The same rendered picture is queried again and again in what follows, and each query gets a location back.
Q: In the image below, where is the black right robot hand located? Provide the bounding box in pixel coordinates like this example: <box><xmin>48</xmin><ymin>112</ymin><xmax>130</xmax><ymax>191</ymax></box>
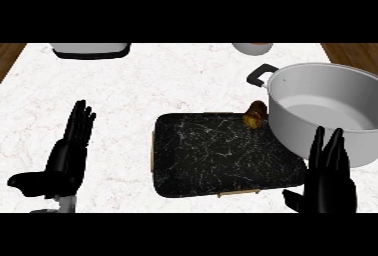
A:
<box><xmin>281</xmin><ymin>125</ymin><xmax>359</xmax><ymax>214</ymax></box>

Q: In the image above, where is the white and black appliance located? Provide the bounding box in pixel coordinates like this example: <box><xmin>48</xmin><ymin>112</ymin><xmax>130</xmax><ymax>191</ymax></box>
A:
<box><xmin>49</xmin><ymin>43</ymin><xmax>133</xmax><ymax>61</ymax></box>

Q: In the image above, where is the brown sweet potato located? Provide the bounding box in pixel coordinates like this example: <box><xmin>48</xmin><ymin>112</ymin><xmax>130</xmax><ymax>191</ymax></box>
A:
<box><xmin>243</xmin><ymin>99</ymin><xmax>271</xmax><ymax>130</ymax></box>

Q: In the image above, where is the large grey pot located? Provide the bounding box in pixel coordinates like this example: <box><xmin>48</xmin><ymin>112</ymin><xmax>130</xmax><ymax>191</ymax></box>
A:
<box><xmin>246</xmin><ymin>62</ymin><xmax>378</xmax><ymax>169</ymax></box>

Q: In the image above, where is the black marble tray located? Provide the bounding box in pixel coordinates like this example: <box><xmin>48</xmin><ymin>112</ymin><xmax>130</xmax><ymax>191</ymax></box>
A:
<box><xmin>150</xmin><ymin>111</ymin><xmax>309</xmax><ymax>199</ymax></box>

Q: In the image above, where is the small white cup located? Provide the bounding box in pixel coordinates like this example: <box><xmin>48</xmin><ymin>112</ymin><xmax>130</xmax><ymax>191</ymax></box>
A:
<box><xmin>231</xmin><ymin>43</ymin><xmax>275</xmax><ymax>57</ymax></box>

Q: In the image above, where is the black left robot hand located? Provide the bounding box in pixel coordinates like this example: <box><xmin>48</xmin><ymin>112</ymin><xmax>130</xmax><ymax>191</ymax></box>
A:
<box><xmin>6</xmin><ymin>99</ymin><xmax>98</xmax><ymax>200</ymax></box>

